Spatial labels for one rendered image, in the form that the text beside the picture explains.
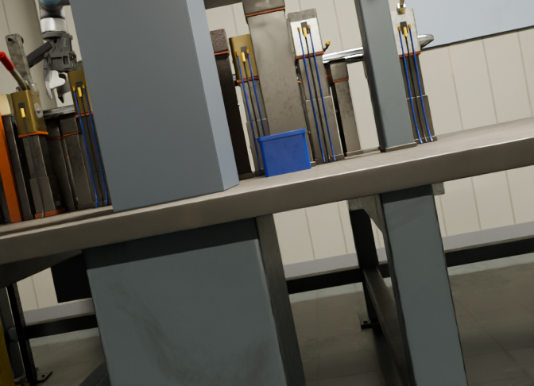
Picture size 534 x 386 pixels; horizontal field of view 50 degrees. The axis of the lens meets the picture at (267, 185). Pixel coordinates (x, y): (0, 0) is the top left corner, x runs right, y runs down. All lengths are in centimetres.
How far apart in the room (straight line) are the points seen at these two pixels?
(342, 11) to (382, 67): 214
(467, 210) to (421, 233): 271
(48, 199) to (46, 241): 76
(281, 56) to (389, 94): 28
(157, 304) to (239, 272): 15
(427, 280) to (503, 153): 22
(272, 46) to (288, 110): 16
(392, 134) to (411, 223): 56
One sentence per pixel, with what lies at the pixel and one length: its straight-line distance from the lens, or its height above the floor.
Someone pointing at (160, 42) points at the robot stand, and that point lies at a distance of 101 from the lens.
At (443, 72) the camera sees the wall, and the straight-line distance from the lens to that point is 356.
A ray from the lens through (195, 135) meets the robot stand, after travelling 98.
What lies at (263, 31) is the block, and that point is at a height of 104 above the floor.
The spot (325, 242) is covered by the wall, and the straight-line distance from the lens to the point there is 350.
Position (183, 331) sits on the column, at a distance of 99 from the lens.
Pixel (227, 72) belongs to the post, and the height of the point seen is 98.
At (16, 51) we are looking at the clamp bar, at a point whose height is 117.
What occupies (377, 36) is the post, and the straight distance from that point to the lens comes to 144.
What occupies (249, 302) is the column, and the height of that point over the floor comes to 52.
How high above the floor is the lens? 74
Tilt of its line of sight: 3 degrees down
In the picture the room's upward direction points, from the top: 11 degrees counter-clockwise
